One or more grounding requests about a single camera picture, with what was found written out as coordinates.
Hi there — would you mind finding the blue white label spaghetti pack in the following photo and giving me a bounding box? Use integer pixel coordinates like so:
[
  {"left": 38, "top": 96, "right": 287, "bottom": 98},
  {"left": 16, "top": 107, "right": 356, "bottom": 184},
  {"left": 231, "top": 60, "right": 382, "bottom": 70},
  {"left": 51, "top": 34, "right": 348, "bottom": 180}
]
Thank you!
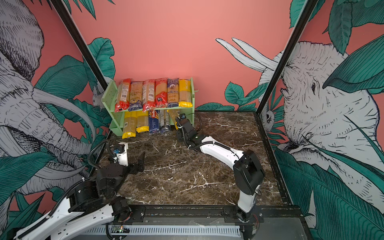
[{"left": 160, "top": 110, "right": 171, "bottom": 135}]

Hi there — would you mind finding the yellow spaghetti pack white label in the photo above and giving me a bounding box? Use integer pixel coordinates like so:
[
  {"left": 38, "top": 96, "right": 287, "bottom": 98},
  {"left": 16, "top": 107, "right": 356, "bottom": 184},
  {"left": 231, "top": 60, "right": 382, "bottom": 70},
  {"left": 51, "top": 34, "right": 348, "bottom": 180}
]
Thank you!
[{"left": 167, "top": 109, "right": 181, "bottom": 130}]

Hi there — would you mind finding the blue spaghetti pack underneath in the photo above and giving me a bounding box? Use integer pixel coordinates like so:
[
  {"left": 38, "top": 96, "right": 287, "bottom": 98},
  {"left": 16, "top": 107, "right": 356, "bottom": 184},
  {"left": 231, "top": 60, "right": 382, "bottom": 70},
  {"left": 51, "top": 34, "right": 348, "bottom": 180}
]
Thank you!
[{"left": 149, "top": 110, "right": 160, "bottom": 134}]

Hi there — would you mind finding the blue Ankara spaghetti pack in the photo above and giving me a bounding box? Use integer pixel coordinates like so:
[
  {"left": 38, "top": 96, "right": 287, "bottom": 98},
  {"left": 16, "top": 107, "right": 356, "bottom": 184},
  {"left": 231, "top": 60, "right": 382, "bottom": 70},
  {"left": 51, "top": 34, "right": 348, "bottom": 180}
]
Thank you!
[{"left": 167, "top": 79, "right": 179, "bottom": 108}]

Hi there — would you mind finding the yellow Pastatime spaghetti pack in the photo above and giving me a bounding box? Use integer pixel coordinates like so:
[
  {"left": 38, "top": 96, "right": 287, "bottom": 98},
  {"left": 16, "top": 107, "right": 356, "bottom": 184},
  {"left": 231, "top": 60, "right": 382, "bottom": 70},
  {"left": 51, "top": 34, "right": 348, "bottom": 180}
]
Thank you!
[{"left": 137, "top": 111, "right": 149, "bottom": 133}]

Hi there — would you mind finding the yellow spaghetti pack barcode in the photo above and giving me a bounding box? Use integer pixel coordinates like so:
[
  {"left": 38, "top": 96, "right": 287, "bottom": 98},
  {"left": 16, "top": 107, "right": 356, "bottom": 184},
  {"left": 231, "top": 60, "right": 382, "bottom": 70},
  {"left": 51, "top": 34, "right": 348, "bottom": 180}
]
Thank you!
[{"left": 122, "top": 112, "right": 137, "bottom": 139}]

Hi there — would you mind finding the yellow spaghetti pack top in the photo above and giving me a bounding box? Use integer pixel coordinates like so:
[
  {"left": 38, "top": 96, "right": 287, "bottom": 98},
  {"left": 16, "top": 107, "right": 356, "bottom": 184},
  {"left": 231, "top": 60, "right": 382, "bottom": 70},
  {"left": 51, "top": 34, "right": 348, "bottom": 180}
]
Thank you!
[{"left": 179, "top": 79, "right": 193, "bottom": 108}]

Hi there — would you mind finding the red yellow spaghetti pack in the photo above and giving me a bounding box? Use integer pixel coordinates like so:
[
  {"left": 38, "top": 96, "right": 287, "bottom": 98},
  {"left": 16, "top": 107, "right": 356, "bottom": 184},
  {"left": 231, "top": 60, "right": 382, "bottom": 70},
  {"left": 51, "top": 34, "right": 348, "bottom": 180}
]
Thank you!
[{"left": 155, "top": 78, "right": 168, "bottom": 108}]

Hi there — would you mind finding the blue yellow spaghetti pack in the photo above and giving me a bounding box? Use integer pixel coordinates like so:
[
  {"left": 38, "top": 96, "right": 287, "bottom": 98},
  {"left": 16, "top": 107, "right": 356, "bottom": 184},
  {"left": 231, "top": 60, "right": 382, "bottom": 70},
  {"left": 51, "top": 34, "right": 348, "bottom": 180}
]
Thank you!
[{"left": 128, "top": 82, "right": 143, "bottom": 112}]

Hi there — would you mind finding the red spaghetti pack white label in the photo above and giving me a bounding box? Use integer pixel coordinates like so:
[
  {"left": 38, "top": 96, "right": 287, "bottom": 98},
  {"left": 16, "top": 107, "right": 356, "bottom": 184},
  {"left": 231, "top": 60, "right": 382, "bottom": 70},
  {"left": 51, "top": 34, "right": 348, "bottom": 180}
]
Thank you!
[{"left": 142, "top": 79, "right": 156, "bottom": 112}]

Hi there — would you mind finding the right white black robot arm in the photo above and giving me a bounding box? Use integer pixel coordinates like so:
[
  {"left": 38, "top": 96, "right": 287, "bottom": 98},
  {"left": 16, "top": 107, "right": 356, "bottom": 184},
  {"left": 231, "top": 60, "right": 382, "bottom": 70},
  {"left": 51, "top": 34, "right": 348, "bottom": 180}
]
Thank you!
[{"left": 174, "top": 115, "right": 265, "bottom": 223}]

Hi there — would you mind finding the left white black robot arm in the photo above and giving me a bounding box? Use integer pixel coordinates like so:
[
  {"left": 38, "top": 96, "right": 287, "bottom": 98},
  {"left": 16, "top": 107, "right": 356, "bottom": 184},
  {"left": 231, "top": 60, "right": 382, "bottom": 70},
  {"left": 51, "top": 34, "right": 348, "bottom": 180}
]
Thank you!
[{"left": 7, "top": 153, "right": 146, "bottom": 240}]

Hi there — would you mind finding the green wooden two-tier shelf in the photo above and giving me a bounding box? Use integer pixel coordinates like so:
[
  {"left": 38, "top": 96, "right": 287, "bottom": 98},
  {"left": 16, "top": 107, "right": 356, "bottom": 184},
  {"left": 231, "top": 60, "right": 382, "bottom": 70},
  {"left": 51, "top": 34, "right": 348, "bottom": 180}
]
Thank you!
[{"left": 101, "top": 78, "right": 195, "bottom": 137}]

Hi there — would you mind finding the white perforated strip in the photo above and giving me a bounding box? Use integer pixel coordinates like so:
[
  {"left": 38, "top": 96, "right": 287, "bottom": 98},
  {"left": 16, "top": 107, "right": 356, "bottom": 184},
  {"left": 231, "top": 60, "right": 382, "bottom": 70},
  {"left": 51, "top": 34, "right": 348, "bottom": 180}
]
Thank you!
[{"left": 83, "top": 224, "right": 242, "bottom": 237}]

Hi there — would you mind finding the right black frame post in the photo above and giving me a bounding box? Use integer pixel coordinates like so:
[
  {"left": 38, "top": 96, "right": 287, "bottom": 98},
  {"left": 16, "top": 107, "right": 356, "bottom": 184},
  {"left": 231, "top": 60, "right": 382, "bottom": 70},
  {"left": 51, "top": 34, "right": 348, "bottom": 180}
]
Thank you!
[{"left": 256, "top": 0, "right": 318, "bottom": 117}]

